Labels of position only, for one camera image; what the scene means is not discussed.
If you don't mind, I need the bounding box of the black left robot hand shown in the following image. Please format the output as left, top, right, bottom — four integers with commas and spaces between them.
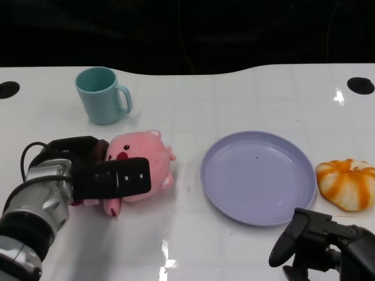
47, 136, 152, 203

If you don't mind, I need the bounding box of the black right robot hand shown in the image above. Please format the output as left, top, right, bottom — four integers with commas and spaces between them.
268, 207, 375, 281

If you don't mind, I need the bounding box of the pink plush beaver doll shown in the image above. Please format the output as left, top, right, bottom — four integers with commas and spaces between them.
71, 129, 177, 218

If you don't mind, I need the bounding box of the lavender plastic plate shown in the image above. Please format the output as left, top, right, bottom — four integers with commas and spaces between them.
200, 130, 318, 227

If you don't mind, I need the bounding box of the orange striped white bun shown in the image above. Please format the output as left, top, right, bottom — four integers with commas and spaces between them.
315, 159, 375, 212

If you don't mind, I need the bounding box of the light blue plastic mug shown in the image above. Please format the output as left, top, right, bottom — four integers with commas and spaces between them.
74, 66, 133, 126

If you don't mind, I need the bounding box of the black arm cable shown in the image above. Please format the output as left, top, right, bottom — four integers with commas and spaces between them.
1, 141, 74, 214

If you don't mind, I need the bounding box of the black table cable grommet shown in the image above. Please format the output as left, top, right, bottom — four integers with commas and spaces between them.
0, 81, 21, 100
346, 77, 375, 95

